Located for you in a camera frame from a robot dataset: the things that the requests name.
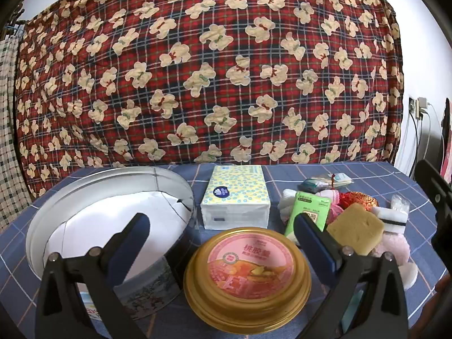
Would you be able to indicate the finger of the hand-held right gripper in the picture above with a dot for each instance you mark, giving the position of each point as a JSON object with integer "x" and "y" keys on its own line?
{"x": 436, "y": 187}

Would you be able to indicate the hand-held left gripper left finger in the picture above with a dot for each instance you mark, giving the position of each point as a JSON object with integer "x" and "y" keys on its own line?
{"x": 139, "y": 226}

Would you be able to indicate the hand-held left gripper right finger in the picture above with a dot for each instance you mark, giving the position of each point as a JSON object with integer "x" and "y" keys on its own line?
{"x": 310, "y": 233}

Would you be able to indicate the green packet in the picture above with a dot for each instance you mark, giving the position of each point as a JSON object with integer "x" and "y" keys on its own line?
{"x": 310, "y": 204}

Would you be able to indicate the white towel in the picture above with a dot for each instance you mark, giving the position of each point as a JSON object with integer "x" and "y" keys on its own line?
{"x": 287, "y": 201}

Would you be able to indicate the clear plastic packet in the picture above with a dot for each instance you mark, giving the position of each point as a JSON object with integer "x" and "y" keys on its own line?
{"x": 399, "y": 203}

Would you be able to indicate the pink white cloth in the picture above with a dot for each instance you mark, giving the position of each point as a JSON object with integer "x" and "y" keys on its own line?
{"x": 333, "y": 197}

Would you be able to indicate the yellow sponge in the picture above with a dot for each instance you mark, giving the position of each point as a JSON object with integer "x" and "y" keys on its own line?
{"x": 356, "y": 229}

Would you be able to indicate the teal packet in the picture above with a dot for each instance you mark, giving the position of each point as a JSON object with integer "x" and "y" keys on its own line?
{"x": 310, "y": 185}

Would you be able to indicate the white sponge with black band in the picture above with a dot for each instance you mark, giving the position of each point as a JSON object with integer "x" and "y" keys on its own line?
{"x": 388, "y": 215}

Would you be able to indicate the red embroidered pouch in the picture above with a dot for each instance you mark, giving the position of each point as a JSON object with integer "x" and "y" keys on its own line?
{"x": 356, "y": 197}

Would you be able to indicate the clear bag with red tie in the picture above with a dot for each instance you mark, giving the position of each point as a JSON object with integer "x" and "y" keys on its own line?
{"x": 335, "y": 180}

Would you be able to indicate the round metal tin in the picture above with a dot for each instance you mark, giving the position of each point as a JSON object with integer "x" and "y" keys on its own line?
{"x": 155, "y": 289}

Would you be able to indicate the pink fluffy puff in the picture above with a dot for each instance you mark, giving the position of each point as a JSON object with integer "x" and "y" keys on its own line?
{"x": 392, "y": 243}

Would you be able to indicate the white round cotton pad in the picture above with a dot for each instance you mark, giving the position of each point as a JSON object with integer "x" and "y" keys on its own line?
{"x": 409, "y": 275}

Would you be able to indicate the dark red hanging cloth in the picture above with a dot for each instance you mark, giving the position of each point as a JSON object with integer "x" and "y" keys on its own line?
{"x": 447, "y": 130}

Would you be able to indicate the gold round lid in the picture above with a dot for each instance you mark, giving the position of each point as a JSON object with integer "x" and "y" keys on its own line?
{"x": 247, "y": 265}

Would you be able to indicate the yellow dotted tissue pack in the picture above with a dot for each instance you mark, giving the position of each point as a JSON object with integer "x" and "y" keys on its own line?
{"x": 235, "y": 187}

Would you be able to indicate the green white checked cloth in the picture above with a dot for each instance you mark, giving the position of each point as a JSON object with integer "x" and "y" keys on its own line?
{"x": 10, "y": 148}

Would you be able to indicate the red plaid bear blanket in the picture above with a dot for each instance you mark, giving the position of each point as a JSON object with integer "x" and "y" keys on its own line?
{"x": 212, "y": 77}

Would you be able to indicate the metal clothes hanger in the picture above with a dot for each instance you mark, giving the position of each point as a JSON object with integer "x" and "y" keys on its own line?
{"x": 16, "y": 21}

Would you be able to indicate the wall socket with chargers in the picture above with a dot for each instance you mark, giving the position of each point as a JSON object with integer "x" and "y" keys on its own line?
{"x": 422, "y": 107}

